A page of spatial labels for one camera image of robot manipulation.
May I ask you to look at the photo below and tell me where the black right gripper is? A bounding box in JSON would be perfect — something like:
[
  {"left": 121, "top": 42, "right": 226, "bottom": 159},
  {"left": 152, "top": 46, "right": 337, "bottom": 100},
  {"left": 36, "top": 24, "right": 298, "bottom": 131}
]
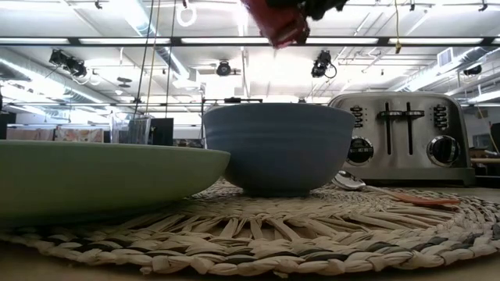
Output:
[{"left": 273, "top": 0, "right": 349, "bottom": 21}]

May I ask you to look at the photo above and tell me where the red faceted plastic cup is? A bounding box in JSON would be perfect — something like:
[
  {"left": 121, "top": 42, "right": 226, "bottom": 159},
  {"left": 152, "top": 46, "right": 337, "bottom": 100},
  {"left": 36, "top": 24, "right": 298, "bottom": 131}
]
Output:
[{"left": 240, "top": 0, "right": 312, "bottom": 50}]

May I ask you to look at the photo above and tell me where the blue bowl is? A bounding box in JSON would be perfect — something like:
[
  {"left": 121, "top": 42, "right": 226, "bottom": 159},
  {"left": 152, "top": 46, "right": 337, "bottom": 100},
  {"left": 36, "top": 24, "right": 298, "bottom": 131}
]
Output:
[{"left": 202, "top": 102, "right": 356, "bottom": 197}]

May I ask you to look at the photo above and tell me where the metal spoon orange handle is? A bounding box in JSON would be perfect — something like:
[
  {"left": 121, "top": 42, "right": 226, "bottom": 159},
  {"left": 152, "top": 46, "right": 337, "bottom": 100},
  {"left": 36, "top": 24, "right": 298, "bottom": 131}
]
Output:
[{"left": 331, "top": 170, "right": 462, "bottom": 208}]

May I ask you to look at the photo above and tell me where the clear drinking glass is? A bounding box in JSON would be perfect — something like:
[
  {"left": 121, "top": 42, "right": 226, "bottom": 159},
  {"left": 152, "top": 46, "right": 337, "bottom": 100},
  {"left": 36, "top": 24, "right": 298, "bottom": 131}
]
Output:
[{"left": 110, "top": 115, "right": 152, "bottom": 145}]

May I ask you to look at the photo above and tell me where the round woven placemat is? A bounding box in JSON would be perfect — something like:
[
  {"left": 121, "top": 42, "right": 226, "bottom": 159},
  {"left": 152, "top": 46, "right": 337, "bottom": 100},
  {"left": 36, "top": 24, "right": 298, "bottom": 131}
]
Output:
[{"left": 0, "top": 177, "right": 500, "bottom": 279}]

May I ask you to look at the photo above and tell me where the green plate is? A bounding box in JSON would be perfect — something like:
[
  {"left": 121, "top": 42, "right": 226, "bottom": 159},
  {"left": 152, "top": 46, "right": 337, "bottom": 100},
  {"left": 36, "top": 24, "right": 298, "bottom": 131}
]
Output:
[{"left": 0, "top": 139, "right": 231, "bottom": 227}]

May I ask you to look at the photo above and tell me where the black overhead light bar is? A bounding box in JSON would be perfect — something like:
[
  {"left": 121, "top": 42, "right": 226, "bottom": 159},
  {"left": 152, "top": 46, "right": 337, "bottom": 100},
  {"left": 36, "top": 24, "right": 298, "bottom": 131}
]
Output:
[{"left": 0, "top": 36, "right": 500, "bottom": 48}]

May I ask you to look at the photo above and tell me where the silver four-slot toaster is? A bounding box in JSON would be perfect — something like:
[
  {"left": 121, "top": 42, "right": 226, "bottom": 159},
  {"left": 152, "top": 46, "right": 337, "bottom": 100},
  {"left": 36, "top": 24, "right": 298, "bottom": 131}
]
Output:
[{"left": 327, "top": 91, "right": 477, "bottom": 187}]

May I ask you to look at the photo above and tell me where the floral fabric panel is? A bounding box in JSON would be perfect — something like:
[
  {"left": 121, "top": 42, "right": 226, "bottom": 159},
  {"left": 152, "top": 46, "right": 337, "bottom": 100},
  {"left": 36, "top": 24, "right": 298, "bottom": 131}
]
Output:
[{"left": 54, "top": 126, "right": 105, "bottom": 144}]

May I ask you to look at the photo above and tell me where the black metal stand frame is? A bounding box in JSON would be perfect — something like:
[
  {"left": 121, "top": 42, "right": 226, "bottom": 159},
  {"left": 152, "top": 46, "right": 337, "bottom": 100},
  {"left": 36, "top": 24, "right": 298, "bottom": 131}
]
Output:
[{"left": 200, "top": 97, "right": 265, "bottom": 108}]

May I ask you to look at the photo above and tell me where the white hanging ring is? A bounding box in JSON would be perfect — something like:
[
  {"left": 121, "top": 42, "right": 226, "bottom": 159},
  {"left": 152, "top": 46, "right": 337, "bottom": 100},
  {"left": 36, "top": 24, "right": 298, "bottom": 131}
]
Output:
[{"left": 175, "top": 2, "right": 198, "bottom": 28}]

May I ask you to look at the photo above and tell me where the yellow hanging cable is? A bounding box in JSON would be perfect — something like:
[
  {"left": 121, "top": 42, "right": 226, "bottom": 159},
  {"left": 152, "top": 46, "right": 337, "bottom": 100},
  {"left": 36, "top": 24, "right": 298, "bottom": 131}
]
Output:
[{"left": 393, "top": 0, "right": 403, "bottom": 55}]

